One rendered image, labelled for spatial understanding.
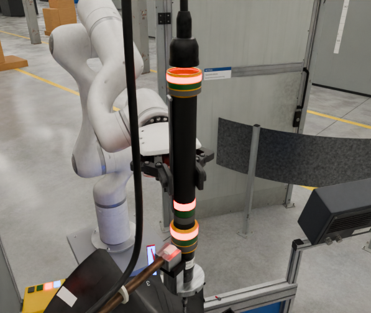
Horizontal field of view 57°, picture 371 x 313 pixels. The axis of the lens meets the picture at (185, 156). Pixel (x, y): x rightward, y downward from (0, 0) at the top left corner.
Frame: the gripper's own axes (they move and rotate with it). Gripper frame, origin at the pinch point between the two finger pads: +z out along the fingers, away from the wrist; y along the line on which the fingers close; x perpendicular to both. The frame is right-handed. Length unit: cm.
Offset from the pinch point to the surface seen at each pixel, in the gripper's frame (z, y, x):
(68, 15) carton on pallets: -1257, 38, -99
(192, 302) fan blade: -15, -7, -47
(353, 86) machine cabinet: -435, -440, -150
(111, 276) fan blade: -5.7, 11.9, -22.6
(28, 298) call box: -36, 36, -56
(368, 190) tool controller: -34, -76, -39
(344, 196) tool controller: -34, -66, -39
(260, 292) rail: -34, -40, -78
